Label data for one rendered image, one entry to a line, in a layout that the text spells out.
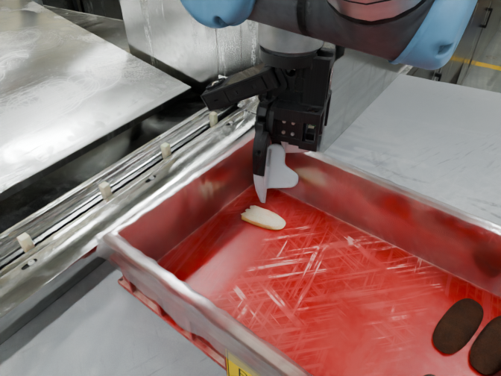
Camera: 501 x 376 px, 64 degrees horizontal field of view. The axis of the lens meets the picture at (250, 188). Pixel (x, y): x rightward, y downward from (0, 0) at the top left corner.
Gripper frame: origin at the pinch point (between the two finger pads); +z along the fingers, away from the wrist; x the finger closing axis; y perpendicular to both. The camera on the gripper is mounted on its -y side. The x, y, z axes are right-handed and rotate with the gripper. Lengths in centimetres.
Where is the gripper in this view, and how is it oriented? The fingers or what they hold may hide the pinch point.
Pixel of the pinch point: (267, 177)
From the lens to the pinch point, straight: 59.8
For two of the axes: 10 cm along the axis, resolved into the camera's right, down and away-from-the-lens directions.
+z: -0.1, 7.7, 6.4
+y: 9.4, 2.2, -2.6
